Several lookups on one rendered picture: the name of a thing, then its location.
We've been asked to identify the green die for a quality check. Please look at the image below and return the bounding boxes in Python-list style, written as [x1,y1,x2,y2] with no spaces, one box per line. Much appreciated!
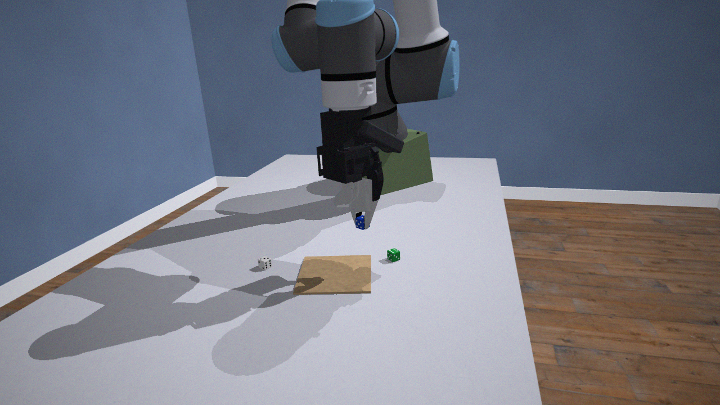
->
[387,248,400,262]

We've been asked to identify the blue die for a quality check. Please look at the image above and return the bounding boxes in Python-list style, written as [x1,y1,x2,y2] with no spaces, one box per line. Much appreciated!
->
[355,215,365,230]

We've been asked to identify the tan mat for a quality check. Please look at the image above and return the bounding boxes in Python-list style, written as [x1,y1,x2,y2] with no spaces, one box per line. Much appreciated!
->
[293,255,371,295]

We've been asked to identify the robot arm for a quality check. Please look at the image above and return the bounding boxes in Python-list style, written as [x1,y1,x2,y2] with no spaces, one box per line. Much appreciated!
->
[272,0,460,153]

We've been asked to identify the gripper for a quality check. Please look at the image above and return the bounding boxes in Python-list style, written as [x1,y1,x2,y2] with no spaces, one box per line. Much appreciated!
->
[317,106,384,229]

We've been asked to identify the white die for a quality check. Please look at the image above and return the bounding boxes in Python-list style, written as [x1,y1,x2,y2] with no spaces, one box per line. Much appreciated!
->
[258,256,272,270]

